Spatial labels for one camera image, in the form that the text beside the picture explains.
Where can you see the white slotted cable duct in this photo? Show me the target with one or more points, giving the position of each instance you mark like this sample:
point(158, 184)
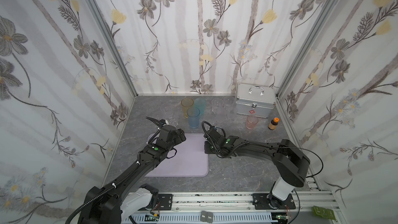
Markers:
point(203, 218)

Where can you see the green circuit board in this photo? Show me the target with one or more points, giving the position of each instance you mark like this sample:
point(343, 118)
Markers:
point(322, 212)

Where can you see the teal dotted plastic tumbler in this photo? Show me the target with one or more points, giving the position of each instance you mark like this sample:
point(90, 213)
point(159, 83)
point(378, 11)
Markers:
point(200, 104)

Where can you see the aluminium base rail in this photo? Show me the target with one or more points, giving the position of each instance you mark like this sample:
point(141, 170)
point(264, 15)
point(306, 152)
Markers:
point(301, 201)

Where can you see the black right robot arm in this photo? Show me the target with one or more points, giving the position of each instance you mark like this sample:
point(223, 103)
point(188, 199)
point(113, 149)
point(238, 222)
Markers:
point(291, 163)

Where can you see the clear tall tumbler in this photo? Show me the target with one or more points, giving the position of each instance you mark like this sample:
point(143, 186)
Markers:
point(216, 103)
point(229, 104)

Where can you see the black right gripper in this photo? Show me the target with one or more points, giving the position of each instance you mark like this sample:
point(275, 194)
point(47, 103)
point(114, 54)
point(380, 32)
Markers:
point(210, 134)

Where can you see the clear faceted glass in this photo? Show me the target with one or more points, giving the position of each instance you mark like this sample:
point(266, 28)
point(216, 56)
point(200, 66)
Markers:
point(173, 122)
point(167, 113)

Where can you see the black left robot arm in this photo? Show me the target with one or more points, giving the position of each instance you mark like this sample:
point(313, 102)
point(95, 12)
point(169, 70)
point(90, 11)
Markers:
point(104, 205)

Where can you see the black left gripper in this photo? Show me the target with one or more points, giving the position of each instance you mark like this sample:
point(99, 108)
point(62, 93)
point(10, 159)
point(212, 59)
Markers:
point(168, 127)

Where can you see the silver metal first-aid case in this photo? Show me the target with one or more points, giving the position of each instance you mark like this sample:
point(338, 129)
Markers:
point(254, 100)

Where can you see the pink plastic cup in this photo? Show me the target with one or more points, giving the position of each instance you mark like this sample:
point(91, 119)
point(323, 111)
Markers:
point(251, 122)

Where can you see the blue frosted plastic tumbler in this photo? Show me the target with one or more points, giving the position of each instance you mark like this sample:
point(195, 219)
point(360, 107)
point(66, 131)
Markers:
point(193, 114)

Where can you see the brown bottle orange cap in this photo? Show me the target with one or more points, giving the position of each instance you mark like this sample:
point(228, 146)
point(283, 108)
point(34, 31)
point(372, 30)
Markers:
point(273, 124)

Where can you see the lilac plastic tray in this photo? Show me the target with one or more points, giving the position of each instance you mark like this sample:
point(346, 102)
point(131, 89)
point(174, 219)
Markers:
point(187, 160)

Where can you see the yellow plastic tumbler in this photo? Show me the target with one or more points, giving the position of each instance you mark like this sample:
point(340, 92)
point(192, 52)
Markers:
point(186, 103)

